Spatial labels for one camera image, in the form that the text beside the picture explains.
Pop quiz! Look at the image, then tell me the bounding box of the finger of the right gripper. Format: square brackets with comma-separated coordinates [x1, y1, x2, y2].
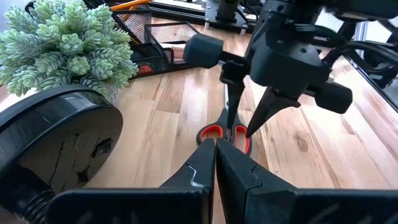
[244, 86, 301, 139]
[220, 61, 250, 132]

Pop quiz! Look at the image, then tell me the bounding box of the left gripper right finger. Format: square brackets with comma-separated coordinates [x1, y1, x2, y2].
[216, 138, 299, 224]

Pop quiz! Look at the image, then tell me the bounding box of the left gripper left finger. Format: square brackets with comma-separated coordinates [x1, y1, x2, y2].
[159, 138, 217, 224]

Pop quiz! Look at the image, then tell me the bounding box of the dark tray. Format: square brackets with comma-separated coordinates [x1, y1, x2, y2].
[195, 107, 252, 156]

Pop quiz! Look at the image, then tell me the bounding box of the orange pencil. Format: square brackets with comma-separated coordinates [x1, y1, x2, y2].
[110, 0, 154, 12]

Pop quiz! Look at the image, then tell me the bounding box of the black mesh desk organizer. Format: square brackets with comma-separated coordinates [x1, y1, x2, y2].
[24, 0, 201, 79]

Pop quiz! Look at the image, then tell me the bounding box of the black round lamp base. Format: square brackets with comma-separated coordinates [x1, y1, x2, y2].
[0, 85, 124, 200]

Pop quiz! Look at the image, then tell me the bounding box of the potted green succulent plant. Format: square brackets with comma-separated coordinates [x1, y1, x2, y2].
[0, 0, 140, 105]

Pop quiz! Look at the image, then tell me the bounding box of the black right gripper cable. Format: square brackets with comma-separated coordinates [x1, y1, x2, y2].
[323, 39, 398, 68]

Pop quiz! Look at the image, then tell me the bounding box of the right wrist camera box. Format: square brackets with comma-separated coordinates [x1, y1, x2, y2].
[323, 0, 398, 21]

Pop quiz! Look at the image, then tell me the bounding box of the black table frame rail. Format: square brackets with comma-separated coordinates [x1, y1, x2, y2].
[149, 0, 398, 114]

